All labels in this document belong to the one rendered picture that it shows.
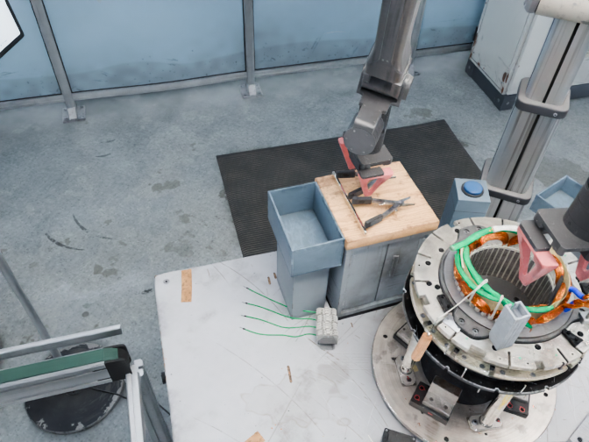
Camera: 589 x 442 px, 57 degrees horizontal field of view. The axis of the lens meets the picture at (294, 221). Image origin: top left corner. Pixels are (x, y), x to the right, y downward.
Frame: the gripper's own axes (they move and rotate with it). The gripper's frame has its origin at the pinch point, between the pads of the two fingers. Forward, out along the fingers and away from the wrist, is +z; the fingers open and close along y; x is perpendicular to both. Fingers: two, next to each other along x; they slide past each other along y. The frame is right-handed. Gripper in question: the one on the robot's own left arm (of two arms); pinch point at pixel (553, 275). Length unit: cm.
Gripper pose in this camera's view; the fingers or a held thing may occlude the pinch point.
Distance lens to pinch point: 78.0
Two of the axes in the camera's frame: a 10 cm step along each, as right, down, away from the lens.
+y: 9.8, -0.4, 1.9
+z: -1.1, 7.0, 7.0
